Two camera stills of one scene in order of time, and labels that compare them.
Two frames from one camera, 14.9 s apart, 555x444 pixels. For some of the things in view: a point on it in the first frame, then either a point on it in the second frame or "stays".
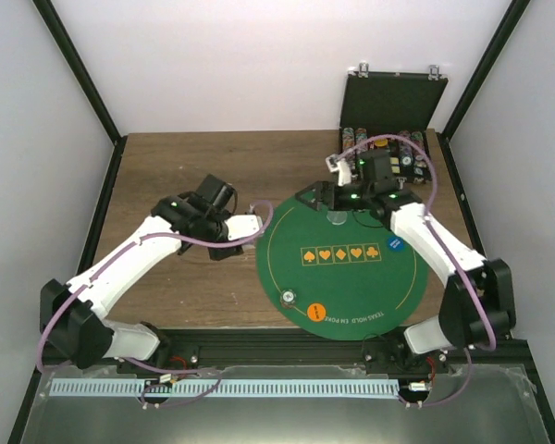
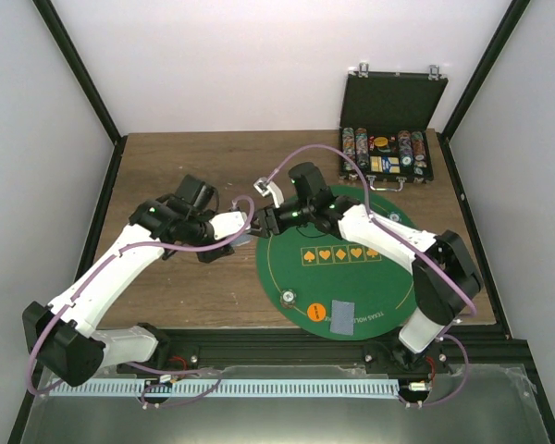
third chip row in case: (405, 152) stays
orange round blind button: (316, 312) stays
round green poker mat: (339, 274) stays
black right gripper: (321, 189) -> (262, 215)
